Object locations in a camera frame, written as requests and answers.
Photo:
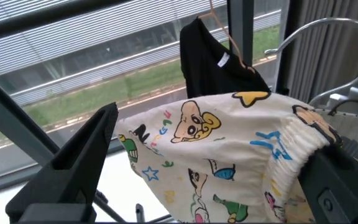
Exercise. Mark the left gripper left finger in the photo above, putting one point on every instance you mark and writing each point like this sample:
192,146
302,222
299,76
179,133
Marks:
70,168

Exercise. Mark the black clothes rack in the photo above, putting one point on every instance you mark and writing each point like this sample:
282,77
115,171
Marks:
42,15

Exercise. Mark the beige curtain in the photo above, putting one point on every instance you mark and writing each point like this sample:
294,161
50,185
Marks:
331,56

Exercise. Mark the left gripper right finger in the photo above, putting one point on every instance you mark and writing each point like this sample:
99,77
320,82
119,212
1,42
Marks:
337,186

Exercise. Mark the cream printed garment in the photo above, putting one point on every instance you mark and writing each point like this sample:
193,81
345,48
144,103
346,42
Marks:
228,149

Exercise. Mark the black garment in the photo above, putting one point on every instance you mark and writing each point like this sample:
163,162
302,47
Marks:
204,68

